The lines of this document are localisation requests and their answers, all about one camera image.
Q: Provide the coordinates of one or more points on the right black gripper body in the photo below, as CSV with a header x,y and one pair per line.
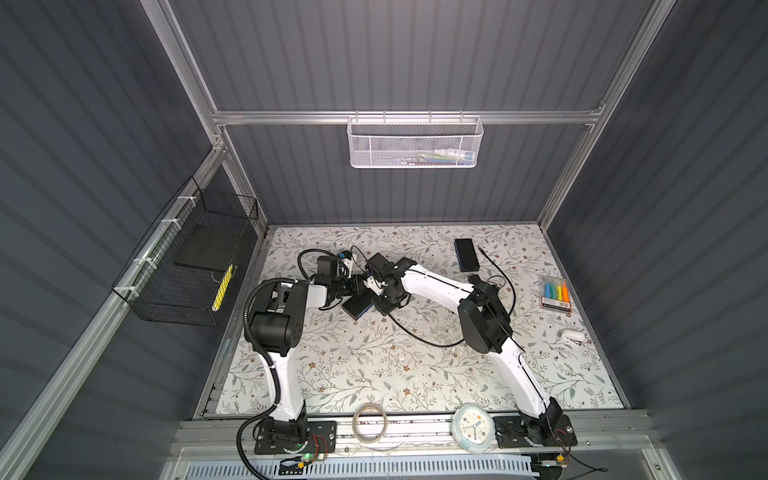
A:
x,y
385,302

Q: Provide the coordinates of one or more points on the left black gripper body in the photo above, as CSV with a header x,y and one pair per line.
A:
x,y
344,288

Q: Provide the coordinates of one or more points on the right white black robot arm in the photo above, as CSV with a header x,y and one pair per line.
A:
x,y
486,328

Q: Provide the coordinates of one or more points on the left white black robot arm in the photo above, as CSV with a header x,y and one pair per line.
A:
x,y
273,324

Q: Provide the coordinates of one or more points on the floral table mat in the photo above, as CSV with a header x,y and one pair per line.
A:
x,y
415,360

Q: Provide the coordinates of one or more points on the yellow black striped item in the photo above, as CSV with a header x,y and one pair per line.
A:
x,y
222,289

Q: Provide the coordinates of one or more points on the clear tape roll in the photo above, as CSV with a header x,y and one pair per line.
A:
x,y
369,423

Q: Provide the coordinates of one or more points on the black flat box in basket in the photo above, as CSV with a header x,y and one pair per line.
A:
x,y
208,248

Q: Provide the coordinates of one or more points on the highlighter marker pack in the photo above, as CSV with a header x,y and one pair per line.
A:
x,y
554,294

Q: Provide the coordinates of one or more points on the white round clock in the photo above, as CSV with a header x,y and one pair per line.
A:
x,y
472,428

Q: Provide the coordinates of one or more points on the small white cylinder object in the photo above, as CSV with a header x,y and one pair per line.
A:
x,y
574,336

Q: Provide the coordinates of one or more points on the white wire mesh basket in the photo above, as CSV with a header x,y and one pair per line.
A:
x,y
414,142

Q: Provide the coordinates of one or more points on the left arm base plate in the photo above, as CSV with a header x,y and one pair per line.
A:
x,y
277,437

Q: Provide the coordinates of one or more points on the black wire basket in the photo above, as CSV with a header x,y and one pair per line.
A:
x,y
157,290

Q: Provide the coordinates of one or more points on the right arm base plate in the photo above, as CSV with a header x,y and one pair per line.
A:
x,y
515,431

